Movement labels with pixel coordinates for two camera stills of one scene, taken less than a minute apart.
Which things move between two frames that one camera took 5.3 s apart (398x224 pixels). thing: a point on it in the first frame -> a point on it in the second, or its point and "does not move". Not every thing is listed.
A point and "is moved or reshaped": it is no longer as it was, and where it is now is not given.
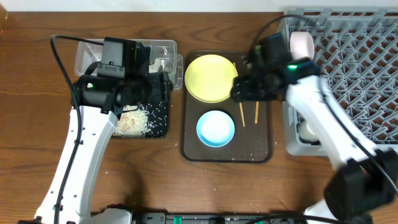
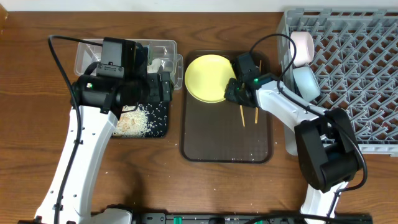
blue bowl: x=215 y=129 is moved or reshaped
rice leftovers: x=133 y=122 does not move
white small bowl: x=301 y=45 does not move
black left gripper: x=160 y=90 does not move
